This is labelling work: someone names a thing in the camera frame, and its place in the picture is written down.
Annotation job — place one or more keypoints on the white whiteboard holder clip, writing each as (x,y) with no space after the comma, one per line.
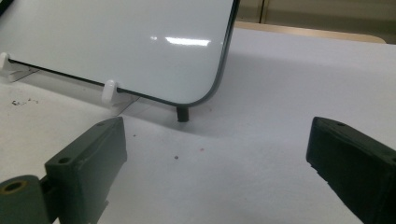
(6,67)
(109,90)

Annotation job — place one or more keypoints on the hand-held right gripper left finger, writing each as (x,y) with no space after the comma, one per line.
(84,168)

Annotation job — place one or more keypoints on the wooden table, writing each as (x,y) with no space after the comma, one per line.
(311,32)

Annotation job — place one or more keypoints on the black whiteboard stand peg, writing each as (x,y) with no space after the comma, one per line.
(182,114)

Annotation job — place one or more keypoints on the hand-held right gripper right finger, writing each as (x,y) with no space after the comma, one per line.
(358,161)

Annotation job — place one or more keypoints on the white magnetic whiteboard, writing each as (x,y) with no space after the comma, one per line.
(124,46)

